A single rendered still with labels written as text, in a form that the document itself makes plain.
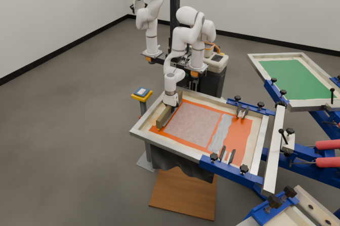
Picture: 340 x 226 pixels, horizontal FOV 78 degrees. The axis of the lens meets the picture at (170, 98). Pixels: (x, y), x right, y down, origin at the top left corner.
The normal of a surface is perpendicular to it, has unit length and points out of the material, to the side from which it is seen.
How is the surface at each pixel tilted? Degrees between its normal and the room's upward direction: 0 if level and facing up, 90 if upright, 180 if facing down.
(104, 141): 0
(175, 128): 0
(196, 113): 0
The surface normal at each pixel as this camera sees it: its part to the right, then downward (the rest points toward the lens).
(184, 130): 0.00, -0.77
